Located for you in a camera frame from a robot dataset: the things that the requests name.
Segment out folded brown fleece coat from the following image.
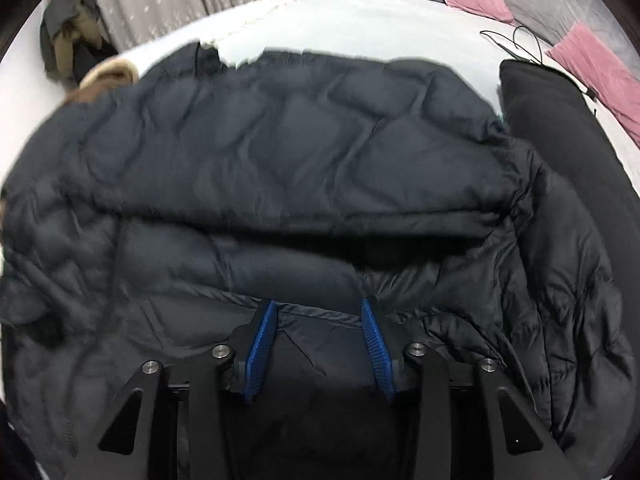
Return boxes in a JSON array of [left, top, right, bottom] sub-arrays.
[[61, 58, 140, 106]]

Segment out folded black garment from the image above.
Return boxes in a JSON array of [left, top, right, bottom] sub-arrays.
[[499, 60, 639, 330]]

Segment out black charging cable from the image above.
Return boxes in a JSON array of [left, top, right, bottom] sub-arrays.
[[479, 24, 599, 102]]

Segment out black quilted puffer jacket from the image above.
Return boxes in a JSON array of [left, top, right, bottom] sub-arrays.
[[1, 44, 638, 479]]

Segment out grey quilted headboard cushion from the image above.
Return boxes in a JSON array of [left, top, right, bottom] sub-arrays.
[[504, 0, 639, 75]]

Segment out pink pillow lower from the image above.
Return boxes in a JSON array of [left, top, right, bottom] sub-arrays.
[[547, 23, 640, 145]]

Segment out grey bed sheet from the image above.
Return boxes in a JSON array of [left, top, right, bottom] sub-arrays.
[[0, 0, 640, 196]]

